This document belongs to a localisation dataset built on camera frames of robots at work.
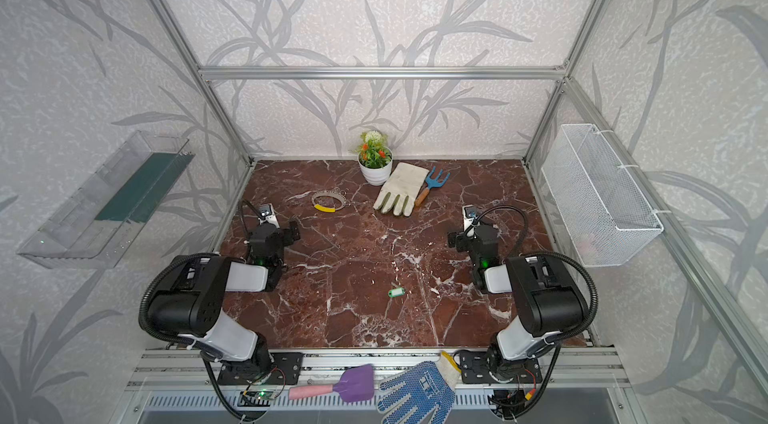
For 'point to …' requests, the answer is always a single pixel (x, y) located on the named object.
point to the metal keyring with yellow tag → (335, 192)
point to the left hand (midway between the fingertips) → (280, 210)
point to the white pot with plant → (375, 158)
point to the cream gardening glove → (405, 181)
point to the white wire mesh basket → (602, 211)
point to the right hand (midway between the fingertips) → (468, 213)
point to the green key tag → (396, 292)
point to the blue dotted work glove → (409, 397)
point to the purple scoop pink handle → (356, 384)
